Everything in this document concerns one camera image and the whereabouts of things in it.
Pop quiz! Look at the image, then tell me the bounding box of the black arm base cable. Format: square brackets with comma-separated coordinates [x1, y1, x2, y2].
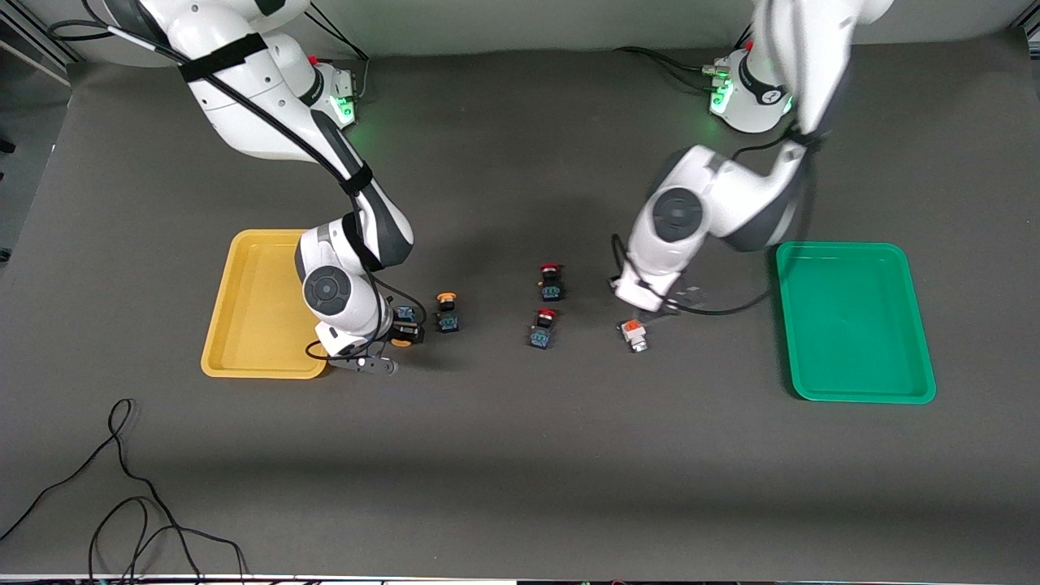
[313, 6, 371, 100]
[615, 46, 728, 89]

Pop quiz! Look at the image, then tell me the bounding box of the dark grey table cloth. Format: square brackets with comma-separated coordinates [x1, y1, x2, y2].
[0, 28, 1040, 579]

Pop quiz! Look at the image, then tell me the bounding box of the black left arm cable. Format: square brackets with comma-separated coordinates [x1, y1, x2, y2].
[609, 130, 823, 318]

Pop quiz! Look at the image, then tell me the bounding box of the thin black loose cable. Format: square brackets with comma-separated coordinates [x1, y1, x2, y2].
[0, 398, 249, 585]

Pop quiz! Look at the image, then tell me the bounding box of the yellow plastic tray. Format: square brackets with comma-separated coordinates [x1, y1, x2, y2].
[201, 229, 329, 380]

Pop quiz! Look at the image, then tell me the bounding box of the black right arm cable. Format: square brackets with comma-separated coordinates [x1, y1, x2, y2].
[47, 20, 429, 362]

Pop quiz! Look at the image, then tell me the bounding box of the green plastic tray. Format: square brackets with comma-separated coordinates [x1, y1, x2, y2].
[775, 241, 937, 405]

